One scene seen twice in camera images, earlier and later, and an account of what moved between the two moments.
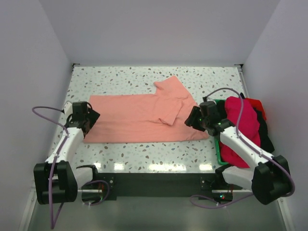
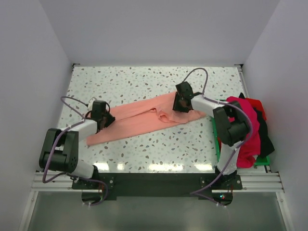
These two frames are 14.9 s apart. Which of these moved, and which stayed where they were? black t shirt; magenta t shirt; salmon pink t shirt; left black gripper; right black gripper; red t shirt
Moved: left black gripper; salmon pink t shirt; right black gripper
Stayed: black t shirt; magenta t shirt; red t shirt
